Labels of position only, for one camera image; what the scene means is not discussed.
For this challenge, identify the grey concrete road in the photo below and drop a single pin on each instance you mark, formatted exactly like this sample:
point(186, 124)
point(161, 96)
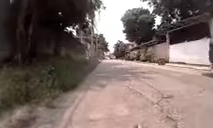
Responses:
point(134, 86)

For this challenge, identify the white boundary wall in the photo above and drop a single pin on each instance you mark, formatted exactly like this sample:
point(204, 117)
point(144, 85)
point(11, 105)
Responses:
point(190, 51)

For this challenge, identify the grass verge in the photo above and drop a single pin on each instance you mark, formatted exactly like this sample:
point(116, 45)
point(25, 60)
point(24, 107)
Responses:
point(27, 80)

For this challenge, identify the dark roofed building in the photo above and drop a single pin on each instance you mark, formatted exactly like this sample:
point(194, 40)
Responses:
point(190, 33)

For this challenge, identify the bare dirt strip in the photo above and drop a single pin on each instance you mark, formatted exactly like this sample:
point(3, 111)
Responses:
point(37, 116)

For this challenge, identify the weathered grey wall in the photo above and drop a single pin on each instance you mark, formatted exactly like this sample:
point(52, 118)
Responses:
point(159, 51)

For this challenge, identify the robot's own part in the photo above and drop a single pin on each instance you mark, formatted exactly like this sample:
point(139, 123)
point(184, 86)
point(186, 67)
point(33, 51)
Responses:
point(139, 126)

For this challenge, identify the large round tree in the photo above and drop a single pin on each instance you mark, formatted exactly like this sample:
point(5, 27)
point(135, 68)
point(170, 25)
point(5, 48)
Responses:
point(139, 23)

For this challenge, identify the overhanging tree crown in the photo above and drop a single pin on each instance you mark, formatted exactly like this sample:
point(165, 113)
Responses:
point(180, 10)

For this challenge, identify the row of tall trees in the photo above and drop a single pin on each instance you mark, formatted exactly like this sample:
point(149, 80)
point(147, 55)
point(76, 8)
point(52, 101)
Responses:
point(37, 26)

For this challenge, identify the pale roadside pavement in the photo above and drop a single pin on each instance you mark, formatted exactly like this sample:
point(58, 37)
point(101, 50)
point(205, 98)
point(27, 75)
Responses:
point(187, 66)

